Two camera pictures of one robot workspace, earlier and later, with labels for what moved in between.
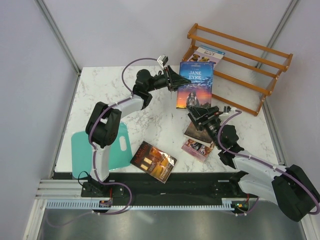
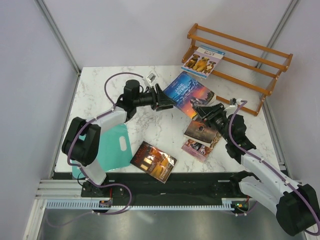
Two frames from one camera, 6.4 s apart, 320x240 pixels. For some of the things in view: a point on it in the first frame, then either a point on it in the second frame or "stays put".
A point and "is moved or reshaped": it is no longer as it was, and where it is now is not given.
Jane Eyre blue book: [199, 92] is moved or reshaped
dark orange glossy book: [159, 164] stays put
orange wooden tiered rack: [246, 74] stays put
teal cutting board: [119, 152] stays put
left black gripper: [175, 80] -> [160, 98]
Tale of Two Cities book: [191, 132] stays put
